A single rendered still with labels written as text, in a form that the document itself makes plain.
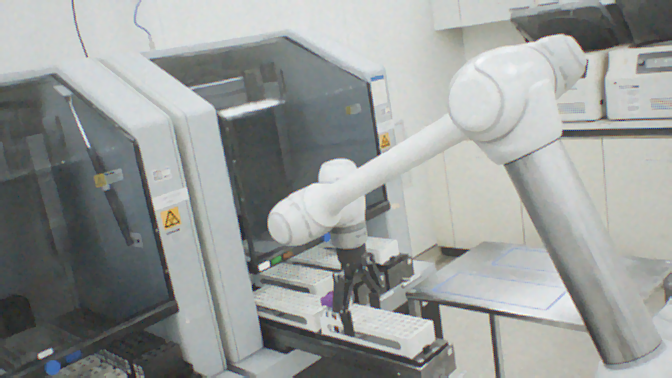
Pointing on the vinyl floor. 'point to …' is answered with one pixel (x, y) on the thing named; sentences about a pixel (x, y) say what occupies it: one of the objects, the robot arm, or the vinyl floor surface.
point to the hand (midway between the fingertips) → (362, 319)
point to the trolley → (522, 287)
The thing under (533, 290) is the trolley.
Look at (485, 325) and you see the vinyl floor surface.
